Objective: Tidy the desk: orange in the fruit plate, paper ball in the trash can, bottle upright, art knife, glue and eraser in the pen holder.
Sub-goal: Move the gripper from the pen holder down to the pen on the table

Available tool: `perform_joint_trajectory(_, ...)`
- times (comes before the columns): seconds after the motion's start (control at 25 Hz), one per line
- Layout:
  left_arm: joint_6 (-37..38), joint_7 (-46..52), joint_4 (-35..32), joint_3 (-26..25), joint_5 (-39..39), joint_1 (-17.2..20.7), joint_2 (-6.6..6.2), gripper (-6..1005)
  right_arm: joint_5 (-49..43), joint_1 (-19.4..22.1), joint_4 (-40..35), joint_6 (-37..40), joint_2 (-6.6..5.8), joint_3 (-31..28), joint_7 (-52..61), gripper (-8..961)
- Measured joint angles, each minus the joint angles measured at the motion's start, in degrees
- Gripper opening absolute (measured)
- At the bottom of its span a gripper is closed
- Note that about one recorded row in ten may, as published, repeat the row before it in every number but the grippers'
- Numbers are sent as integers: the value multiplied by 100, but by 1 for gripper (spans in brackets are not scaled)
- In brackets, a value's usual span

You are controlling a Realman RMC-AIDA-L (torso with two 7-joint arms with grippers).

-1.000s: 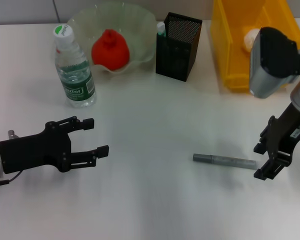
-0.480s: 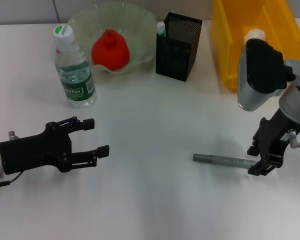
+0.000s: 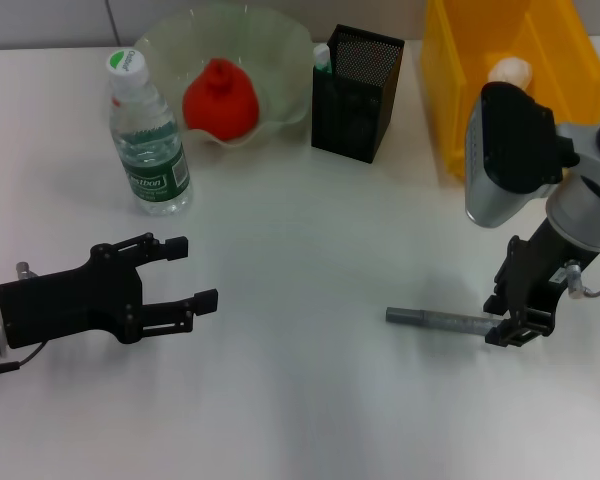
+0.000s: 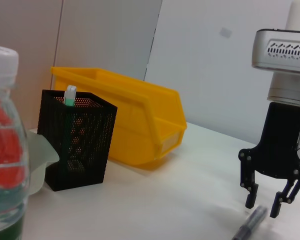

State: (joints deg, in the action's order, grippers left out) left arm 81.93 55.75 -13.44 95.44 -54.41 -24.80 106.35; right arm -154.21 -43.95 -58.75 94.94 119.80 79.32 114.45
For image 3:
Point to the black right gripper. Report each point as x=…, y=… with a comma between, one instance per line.
x=540, y=270

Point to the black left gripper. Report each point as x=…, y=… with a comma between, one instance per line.
x=70, y=305

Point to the grey marker pen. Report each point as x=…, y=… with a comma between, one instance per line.
x=430, y=319

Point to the clear green-label water bottle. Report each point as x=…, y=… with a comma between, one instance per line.
x=147, y=135

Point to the red-orange fruit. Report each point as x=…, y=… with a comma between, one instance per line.
x=220, y=105

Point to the white paper ball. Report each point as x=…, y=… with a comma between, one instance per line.
x=512, y=70

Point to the mint green pen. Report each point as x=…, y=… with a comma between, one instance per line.
x=322, y=56

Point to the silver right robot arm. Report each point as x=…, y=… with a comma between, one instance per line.
x=510, y=145

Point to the green glass fruit plate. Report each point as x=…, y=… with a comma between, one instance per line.
x=275, y=65

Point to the black mesh pen holder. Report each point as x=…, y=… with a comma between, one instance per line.
x=350, y=110

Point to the yellow plastic bin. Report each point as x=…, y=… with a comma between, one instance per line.
x=445, y=100

